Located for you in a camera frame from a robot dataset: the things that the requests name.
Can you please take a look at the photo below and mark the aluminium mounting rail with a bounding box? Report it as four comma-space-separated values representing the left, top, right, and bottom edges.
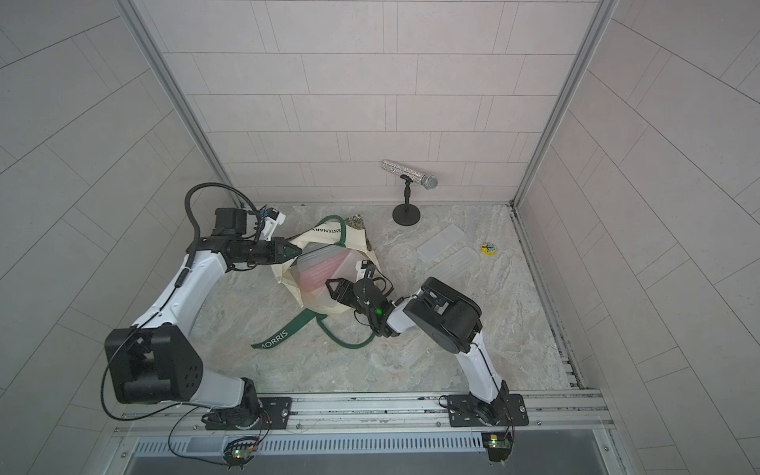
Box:
112, 388, 613, 439

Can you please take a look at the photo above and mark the green circuit board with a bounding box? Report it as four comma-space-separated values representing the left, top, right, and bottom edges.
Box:
481, 431, 514, 462
223, 437, 259, 469

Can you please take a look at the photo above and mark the black cable hose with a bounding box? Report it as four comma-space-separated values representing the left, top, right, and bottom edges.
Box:
183, 181, 259, 251

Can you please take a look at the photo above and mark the clear translucent pencil case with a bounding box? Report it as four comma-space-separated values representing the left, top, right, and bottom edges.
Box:
417, 225, 464, 262

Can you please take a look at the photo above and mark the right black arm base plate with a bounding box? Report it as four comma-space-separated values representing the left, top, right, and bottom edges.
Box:
439, 393, 530, 428

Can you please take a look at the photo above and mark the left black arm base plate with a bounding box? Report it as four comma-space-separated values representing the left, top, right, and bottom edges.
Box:
201, 397, 293, 431

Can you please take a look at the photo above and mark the pink translucent pencil case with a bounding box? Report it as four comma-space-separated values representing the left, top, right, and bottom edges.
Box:
294, 243, 362, 293

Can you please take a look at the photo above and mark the black microphone stand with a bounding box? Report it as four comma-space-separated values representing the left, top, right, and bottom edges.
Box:
392, 174, 421, 227

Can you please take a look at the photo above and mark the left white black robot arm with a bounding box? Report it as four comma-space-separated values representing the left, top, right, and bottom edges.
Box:
103, 208, 301, 431

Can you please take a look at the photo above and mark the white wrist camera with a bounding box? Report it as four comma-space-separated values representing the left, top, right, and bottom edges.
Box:
259, 208, 286, 241
355, 259, 376, 282

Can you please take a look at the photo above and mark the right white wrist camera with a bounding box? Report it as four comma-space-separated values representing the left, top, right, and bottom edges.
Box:
355, 259, 376, 282

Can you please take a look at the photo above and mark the small yellow toy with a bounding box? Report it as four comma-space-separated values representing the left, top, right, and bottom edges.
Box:
480, 243, 498, 255

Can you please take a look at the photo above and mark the ribbed clear pencil case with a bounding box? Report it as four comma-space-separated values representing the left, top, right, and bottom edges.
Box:
439, 247, 479, 282

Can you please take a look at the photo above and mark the silver glitter microphone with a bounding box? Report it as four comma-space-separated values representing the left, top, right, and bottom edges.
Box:
381, 160, 439, 190

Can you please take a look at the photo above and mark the cream canvas tote bag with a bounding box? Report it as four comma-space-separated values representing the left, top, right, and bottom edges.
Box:
252, 215, 376, 350

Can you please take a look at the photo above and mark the left green circuit board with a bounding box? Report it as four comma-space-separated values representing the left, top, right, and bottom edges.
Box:
223, 437, 259, 469

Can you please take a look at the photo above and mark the right green circuit board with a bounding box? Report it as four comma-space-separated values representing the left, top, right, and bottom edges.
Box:
481, 431, 514, 462

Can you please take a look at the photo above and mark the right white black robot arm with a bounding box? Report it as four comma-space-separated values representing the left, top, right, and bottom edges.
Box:
326, 275, 514, 427

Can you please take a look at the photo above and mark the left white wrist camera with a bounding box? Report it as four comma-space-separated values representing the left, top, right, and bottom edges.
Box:
259, 208, 286, 241

